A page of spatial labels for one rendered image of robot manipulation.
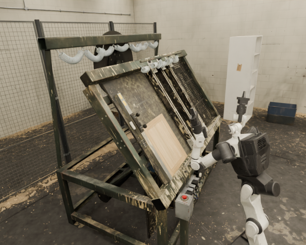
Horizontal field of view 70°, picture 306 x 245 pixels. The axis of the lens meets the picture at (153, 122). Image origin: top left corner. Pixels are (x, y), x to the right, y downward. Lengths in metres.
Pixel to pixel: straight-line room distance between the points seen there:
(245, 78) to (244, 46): 0.73
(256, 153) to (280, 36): 5.34
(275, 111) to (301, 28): 2.13
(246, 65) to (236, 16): 1.95
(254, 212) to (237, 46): 4.22
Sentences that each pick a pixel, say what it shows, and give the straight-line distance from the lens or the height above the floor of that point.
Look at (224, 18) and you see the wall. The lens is 7.27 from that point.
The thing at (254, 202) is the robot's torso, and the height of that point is 0.83.
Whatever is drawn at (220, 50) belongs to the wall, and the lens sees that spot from 7.30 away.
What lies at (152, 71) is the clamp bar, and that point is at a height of 1.79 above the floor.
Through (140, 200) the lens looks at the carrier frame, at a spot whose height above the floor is 0.79.
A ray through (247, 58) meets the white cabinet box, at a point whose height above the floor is 1.58.
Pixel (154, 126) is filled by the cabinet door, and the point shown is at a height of 1.31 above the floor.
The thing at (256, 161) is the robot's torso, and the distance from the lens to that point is 1.83.
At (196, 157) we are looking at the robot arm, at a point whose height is 1.20.
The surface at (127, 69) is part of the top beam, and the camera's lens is 2.21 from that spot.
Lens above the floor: 2.18
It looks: 22 degrees down
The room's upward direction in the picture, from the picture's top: 3 degrees counter-clockwise
